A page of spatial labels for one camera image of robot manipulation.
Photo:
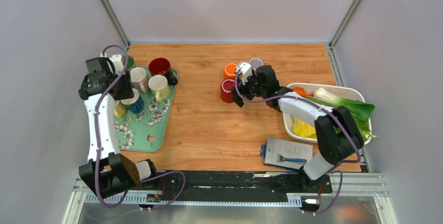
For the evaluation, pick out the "orange mug black handle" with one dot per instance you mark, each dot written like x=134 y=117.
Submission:
x=230 y=71

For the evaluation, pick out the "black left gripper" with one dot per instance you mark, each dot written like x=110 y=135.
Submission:
x=128 y=92

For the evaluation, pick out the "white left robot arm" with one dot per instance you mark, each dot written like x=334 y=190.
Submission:
x=107 y=171

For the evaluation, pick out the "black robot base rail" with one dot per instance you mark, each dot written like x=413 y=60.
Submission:
x=234 y=186

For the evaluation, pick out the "green floral serving tray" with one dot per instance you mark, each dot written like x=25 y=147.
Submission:
x=145 y=132

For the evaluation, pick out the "cream floral mug green inside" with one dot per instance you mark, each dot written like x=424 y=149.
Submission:
x=131 y=63

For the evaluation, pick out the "dark blue octagonal mug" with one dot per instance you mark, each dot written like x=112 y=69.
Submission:
x=134 y=104

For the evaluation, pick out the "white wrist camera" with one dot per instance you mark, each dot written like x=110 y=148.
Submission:
x=245 y=71
x=118 y=62

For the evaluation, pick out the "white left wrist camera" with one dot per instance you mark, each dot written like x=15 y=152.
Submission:
x=118 y=62

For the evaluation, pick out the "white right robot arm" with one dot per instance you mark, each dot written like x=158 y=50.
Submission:
x=338 y=136

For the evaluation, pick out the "red mug black handle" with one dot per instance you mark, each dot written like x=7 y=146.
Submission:
x=225 y=90

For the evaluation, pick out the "green bok choy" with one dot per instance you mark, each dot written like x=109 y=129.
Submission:
x=360 y=111

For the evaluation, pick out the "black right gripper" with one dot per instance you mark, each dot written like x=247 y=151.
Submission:
x=243 y=89

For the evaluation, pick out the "black skull mug red inside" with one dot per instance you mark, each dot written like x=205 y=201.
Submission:
x=161 y=66

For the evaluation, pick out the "pink octagonal mug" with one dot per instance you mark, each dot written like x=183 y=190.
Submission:
x=139 y=79

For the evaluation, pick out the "white vegetable basin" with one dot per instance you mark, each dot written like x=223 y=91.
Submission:
x=289 y=120

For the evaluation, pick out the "small orange pumpkin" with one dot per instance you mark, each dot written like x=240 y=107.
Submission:
x=300 y=91

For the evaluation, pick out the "yellow mug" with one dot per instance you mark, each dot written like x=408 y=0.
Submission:
x=119 y=109

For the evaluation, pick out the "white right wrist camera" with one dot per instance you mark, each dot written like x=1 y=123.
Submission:
x=245 y=71

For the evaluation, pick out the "light green octagonal mug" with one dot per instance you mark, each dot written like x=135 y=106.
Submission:
x=159 y=87

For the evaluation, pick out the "blue razor package card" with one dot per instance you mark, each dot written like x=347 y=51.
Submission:
x=285 y=154

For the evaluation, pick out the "mauve mug black handle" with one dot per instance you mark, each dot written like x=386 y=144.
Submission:
x=255 y=63

